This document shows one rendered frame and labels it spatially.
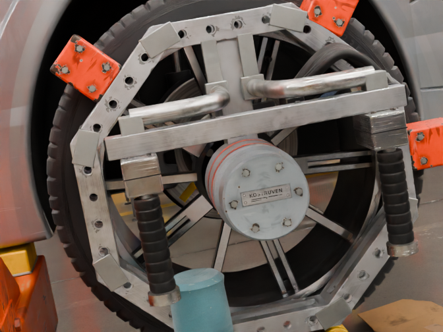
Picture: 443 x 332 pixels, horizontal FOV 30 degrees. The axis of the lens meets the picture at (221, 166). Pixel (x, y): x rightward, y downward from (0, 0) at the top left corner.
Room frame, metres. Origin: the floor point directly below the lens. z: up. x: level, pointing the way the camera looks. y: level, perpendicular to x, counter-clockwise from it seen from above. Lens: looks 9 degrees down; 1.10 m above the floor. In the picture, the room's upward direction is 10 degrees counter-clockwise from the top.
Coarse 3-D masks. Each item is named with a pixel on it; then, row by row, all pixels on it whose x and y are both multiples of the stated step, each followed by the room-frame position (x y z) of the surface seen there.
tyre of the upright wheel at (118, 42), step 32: (160, 0) 1.39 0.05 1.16; (192, 0) 1.39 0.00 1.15; (224, 0) 1.39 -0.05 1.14; (256, 0) 1.40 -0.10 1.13; (288, 0) 1.40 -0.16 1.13; (128, 32) 1.38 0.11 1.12; (352, 32) 1.42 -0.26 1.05; (384, 64) 1.42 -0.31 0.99; (64, 96) 1.38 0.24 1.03; (64, 128) 1.36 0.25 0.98; (64, 160) 1.36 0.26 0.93; (64, 192) 1.36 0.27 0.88; (416, 192) 1.42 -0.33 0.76; (64, 224) 1.36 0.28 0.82; (96, 288) 1.36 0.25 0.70; (128, 320) 1.37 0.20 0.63
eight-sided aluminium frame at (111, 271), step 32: (160, 32) 1.30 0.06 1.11; (192, 32) 1.30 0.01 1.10; (224, 32) 1.31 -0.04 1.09; (256, 32) 1.31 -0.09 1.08; (288, 32) 1.33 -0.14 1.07; (320, 32) 1.32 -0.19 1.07; (128, 64) 1.29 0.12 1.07; (128, 96) 1.29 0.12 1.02; (96, 128) 1.34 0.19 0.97; (96, 160) 1.28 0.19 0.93; (96, 192) 1.28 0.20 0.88; (96, 224) 1.32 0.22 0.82; (384, 224) 1.33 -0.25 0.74; (96, 256) 1.28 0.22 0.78; (352, 256) 1.37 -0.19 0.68; (384, 256) 1.33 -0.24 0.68; (128, 288) 1.30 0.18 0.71; (352, 288) 1.32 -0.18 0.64; (160, 320) 1.29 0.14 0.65; (256, 320) 1.31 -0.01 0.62; (288, 320) 1.31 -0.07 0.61; (320, 320) 1.31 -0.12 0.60
